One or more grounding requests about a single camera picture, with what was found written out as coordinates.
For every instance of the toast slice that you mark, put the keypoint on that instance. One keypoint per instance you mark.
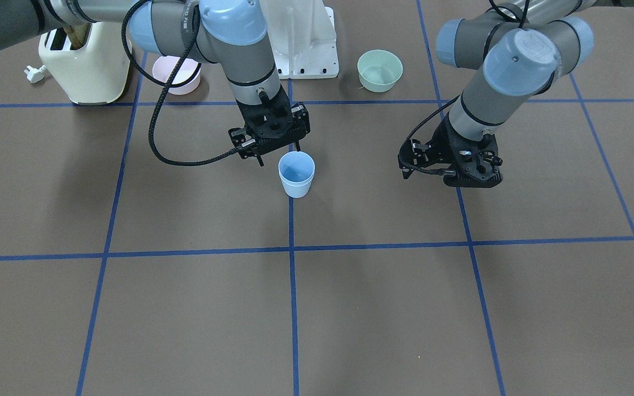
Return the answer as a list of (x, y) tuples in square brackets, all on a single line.
[(76, 34)]

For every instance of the pink bowl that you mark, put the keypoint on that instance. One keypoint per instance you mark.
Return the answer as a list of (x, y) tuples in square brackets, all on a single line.
[(163, 67)]

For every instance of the green bowl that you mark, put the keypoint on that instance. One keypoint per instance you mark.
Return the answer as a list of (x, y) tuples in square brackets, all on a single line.
[(379, 70)]

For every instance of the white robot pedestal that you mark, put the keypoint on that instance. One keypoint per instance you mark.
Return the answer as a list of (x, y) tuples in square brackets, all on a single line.
[(303, 38)]

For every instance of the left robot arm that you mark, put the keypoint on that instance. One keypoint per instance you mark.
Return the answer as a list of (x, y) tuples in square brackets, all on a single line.
[(518, 49)]

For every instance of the cream toaster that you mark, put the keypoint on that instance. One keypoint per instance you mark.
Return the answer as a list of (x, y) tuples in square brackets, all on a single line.
[(94, 74)]

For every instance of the white toaster plug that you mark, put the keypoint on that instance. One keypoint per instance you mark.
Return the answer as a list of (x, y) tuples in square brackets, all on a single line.
[(35, 75)]

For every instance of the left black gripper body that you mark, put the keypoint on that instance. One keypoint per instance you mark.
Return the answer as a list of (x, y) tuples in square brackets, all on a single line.
[(437, 144)]

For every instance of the light blue cup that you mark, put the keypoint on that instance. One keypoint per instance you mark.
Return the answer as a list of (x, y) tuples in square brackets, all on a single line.
[(296, 189), (296, 169)]

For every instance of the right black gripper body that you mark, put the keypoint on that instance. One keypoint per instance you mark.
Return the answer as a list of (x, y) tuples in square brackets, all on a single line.
[(238, 137)]

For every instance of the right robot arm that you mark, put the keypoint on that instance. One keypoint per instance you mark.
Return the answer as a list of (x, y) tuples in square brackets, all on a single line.
[(232, 34)]

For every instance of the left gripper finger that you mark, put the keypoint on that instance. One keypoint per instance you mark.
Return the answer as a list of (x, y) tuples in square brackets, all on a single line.
[(406, 173)]

